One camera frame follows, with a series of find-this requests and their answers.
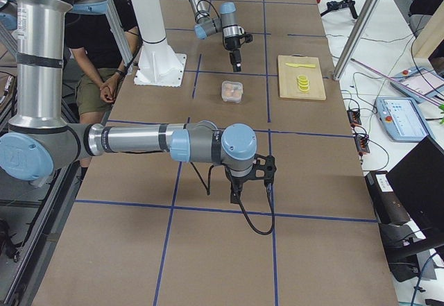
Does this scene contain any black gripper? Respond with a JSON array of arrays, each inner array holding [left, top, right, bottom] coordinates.
[[225, 167, 259, 203], [223, 35, 241, 72]]

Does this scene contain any clear plastic egg box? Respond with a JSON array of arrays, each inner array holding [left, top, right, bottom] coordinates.
[[221, 80, 244, 103]]

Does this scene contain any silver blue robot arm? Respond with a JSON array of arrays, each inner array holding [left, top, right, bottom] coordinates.
[[188, 0, 245, 72], [1, 0, 264, 203]]

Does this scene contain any yellow plastic knife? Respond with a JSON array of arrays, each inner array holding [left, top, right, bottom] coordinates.
[[285, 62, 316, 69]]

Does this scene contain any wooden cutting board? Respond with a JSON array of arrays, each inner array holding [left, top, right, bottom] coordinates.
[[277, 55, 326, 101]]

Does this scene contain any yellow lemon slice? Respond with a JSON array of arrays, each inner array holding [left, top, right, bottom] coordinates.
[[297, 75, 310, 93]]

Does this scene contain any orange electronics board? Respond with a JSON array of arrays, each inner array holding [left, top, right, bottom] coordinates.
[[354, 134, 370, 155], [347, 109, 361, 126]]

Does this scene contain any seated person in black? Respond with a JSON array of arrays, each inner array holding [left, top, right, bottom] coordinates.
[[65, 12, 127, 124]]

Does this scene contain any near blue teach pendant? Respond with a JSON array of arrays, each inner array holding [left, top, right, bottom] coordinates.
[[375, 96, 434, 142]]

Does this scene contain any blue teach pendant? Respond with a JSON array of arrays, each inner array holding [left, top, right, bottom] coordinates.
[[375, 96, 434, 142], [391, 67, 443, 103]]

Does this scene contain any black monitor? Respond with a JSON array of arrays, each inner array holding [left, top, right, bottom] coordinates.
[[365, 136, 443, 282]]

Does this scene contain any far blue teach pendant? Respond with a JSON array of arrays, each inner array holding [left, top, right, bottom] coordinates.
[[391, 67, 443, 103]]

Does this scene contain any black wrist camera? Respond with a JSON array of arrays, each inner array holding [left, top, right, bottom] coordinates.
[[255, 154, 277, 187], [239, 33, 253, 44]]

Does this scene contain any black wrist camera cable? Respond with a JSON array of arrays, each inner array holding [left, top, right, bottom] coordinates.
[[238, 184, 275, 235]]

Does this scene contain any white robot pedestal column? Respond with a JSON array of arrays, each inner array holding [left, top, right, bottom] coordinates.
[[131, 0, 187, 87]]

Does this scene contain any black camera tripod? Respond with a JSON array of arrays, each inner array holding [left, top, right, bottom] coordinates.
[[321, 0, 358, 19]]

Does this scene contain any aluminium frame post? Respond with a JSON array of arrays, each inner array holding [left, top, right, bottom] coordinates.
[[332, 0, 379, 80]]

